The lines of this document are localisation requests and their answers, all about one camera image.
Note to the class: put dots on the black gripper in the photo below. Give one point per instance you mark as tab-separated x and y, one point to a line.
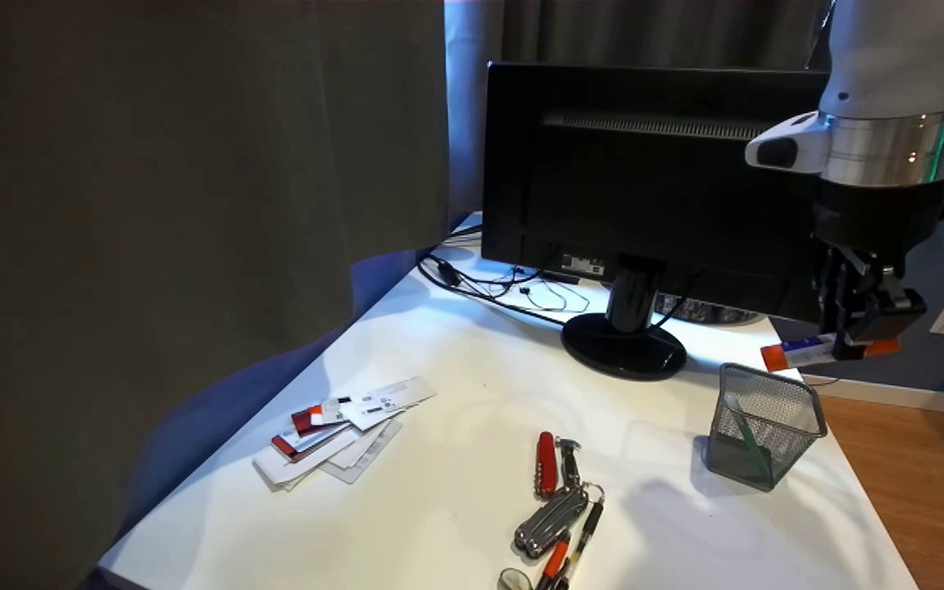
866	233

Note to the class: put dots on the orange capped glue stick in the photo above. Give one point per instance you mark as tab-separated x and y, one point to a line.
820	349

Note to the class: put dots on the grey mesh pen basket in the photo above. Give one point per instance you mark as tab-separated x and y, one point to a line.
785	417

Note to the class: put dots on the green pen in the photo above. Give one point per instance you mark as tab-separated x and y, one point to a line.
743	425

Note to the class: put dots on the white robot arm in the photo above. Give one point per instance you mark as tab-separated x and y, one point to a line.
878	147

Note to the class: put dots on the small black monitor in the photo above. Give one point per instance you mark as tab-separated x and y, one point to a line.
636	179

